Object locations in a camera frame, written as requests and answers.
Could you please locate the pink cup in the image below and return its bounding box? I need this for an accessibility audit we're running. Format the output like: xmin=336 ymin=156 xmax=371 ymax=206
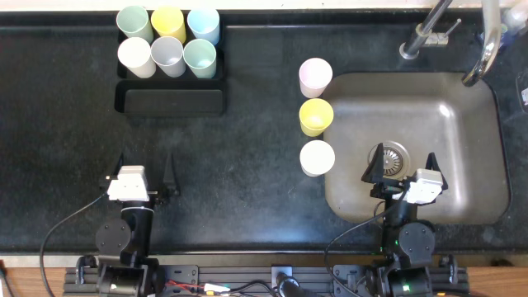
xmin=298 ymin=57 xmax=333 ymax=99

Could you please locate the yellow cup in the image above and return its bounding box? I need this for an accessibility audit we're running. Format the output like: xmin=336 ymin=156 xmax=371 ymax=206
xmin=299 ymin=97 xmax=335 ymax=138
xmin=150 ymin=5 xmax=187 ymax=45

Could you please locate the steel tap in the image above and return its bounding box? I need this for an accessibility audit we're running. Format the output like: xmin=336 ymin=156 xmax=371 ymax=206
xmin=398 ymin=0 xmax=504 ymax=88

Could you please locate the black container with white label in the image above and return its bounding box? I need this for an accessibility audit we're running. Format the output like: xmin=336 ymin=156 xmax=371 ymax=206
xmin=515 ymin=69 xmax=528 ymax=115

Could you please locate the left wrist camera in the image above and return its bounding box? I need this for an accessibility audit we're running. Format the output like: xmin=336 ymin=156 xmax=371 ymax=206
xmin=106 ymin=165 xmax=150 ymax=203

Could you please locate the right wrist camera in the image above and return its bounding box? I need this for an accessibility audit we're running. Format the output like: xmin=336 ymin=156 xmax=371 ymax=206
xmin=402 ymin=167 xmax=445 ymax=206

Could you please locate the mounting rail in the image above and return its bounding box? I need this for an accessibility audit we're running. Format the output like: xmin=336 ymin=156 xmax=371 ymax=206
xmin=64 ymin=254 xmax=471 ymax=297

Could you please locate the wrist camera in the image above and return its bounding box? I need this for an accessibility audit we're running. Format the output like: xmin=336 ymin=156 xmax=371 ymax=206
xmin=402 ymin=167 xmax=445 ymax=206
xmin=106 ymin=165 xmax=150 ymax=203

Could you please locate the grey cup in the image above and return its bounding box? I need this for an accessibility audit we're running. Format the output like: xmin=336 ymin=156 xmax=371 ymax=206
xmin=150 ymin=35 xmax=186 ymax=78

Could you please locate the black tray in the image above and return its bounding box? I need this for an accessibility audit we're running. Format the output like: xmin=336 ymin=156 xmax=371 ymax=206
xmin=114 ymin=10 xmax=227 ymax=117

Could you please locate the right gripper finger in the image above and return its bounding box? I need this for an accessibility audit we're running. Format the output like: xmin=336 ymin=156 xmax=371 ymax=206
xmin=424 ymin=152 xmax=449 ymax=191
xmin=361 ymin=143 xmax=386 ymax=185

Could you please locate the white cup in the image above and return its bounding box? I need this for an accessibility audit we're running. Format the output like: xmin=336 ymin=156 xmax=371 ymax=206
xmin=117 ymin=36 xmax=158 ymax=79
xmin=299 ymin=139 xmax=336 ymax=177

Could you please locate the steel sink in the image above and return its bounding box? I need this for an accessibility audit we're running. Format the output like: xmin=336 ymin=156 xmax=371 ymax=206
xmin=323 ymin=72 xmax=512 ymax=226

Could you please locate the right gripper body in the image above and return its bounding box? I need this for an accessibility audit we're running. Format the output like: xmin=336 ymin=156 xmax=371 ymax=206
xmin=370 ymin=178 xmax=409 ymax=201

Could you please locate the green cup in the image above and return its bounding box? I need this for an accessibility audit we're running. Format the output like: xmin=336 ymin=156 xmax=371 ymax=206
xmin=115 ymin=5 xmax=154 ymax=45
xmin=182 ymin=38 xmax=218 ymax=79

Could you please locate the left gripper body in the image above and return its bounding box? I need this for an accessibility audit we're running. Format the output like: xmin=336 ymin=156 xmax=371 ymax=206
xmin=148 ymin=188 xmax=171 ymax=206

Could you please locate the blue soap bottle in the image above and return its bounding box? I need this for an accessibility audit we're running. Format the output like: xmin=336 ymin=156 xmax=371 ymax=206
xmin=480 ymin=2 xmax=528 ymax=49

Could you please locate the blue cup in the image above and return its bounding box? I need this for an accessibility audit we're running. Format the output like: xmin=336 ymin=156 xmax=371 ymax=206
xmin=186 ymin=7 xmax=221 ymax=46

